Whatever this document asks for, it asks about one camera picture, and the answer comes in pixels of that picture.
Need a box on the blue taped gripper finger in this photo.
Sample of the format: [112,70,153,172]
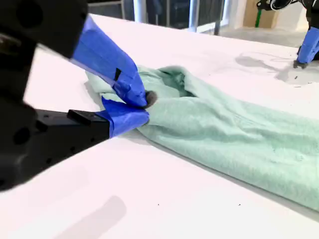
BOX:
[293,26,319,69]
[14,0,158,110]
[36,96,150,173]

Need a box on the pale green t-shirt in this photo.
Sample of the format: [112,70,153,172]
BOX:
[84,65,319,213]

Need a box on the dark metal leg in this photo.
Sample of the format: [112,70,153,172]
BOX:
[213,0,221,36]

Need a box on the white window frame post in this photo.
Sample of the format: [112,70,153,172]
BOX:
[188,0,200,33]
[133,0,148,23]

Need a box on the tan wooden panel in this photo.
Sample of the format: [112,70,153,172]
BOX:
[243,0,280,29]

